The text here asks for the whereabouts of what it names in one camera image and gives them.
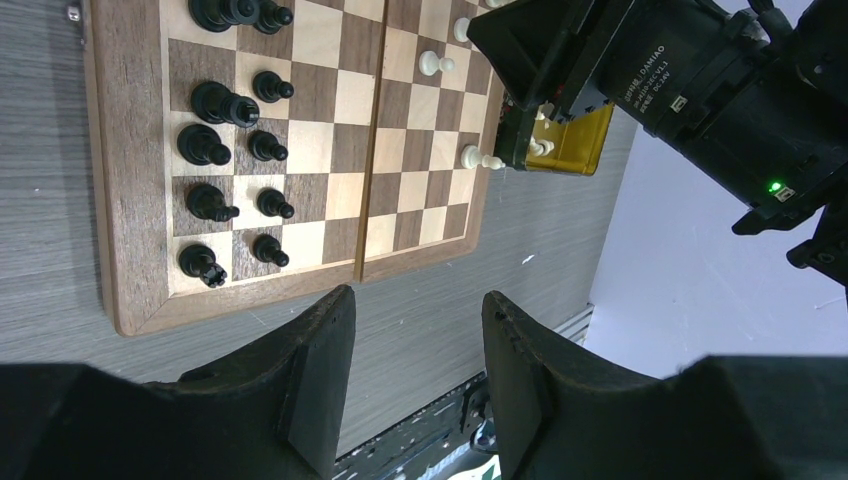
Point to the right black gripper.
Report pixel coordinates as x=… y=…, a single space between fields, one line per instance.
x=757 y=104

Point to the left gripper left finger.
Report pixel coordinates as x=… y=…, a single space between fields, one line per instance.
x=271 y=409

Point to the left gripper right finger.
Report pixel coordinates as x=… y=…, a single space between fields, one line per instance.
x=563 y=412

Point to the white chess pawn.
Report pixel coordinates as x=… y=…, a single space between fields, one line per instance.
x=430 y=63
x=460 y=29

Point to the wooden chess board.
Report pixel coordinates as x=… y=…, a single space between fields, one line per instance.
x=373 y=170

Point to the black chess pawn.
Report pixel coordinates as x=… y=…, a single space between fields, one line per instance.
x=265 y=147
x=267 y=249
x=269 y=87
x=272 y=17
x=272 y=203

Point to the black chess rook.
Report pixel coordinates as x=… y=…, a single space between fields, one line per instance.
x=200 y=262

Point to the black chess knight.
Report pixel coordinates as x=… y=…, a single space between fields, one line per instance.
x=207 y=202

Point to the black chess bishop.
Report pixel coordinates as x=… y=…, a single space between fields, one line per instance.
x=201 y=145

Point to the black chess queen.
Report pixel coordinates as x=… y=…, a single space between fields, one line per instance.
x=215 y=104

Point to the black chess king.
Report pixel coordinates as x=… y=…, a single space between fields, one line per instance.
x=219 y=15

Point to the gold tin tray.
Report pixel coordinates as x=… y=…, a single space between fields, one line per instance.
x=579 y=143

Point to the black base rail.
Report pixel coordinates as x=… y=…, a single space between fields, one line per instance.
x=424 y=440

